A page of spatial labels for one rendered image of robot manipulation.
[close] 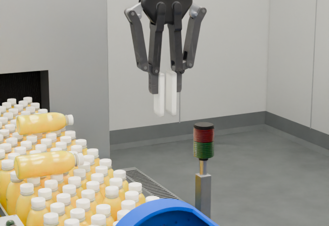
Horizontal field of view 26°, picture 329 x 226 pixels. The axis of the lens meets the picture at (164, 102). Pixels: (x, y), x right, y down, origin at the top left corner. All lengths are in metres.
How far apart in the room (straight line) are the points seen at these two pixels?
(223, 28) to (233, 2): 0.25
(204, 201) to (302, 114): 4.38
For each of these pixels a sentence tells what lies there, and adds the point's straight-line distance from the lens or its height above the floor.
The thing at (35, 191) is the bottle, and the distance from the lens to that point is 2.20.
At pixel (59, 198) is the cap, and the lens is 2.03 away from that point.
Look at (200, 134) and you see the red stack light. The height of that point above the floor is 1.24.
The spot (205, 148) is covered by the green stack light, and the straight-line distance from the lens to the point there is 2.16.
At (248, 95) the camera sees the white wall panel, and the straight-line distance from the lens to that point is 6.88.
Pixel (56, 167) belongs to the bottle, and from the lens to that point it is 2.18.
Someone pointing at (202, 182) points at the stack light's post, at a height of 1.08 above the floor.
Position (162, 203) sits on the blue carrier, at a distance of 1.61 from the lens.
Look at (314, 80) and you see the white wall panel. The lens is 6.37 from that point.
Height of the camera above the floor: 1.82
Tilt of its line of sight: 13 degrees down
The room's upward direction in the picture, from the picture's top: straight up
